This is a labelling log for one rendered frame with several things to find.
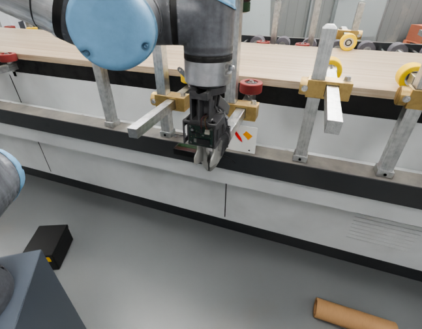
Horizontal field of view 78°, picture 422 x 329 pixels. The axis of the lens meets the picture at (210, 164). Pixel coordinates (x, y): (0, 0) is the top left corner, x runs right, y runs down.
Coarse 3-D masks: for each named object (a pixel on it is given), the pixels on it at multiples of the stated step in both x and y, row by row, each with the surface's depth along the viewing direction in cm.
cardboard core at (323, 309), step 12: (324, 300) 112; (324, 312) 108; (336, 312) 107; (348, 312) 107; (360, 312) 107; (336, 324) 108; (348, 324) 105; (360, 324) 104; (372, 324) 103; (384, 324) 103; (396, 324) 103
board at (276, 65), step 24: (0, 48) 143; (24, 48) 143; (48, 48) 143; (72, 48) 143; (168, 48) 143; (264, 48) 143; (288, 48) 143; (312, 48) 143; (336, 48) 143; (168, 72) 109; (240, 72) 103; (264, 72) 103; (288, 72) 103; (360, 72) 103; (384, 72) 103; (384, 96) 87
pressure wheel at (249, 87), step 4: (244, 80) 92; (248, 80) 93; (252, 80) 91; (256, 80) 92; (240, 84) 91; (244, 84) 89; (248, 84) 89; (252, 84) 89; (256, 84) 89; (260, 84) 89; (240, 88) 92; (244, 88) 90; (248, 88) 89; (252, 88) 89; (256, 88) 89; (260, 88) 90; (244, 92) 90; (248, 92) 90; (252, 92) 89; (256, 92) 90; (260, 92) 91
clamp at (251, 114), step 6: (240, 102) 85; (246, 102) 85; (258, 102) 85; (234, 108) 84; (246, 108) 83; (252, 108) 82; (258, 108) 86; (228, 114) 86; (246, 114) 84; (252, 114) 83; (246, 120) 85; (252, 120) 84
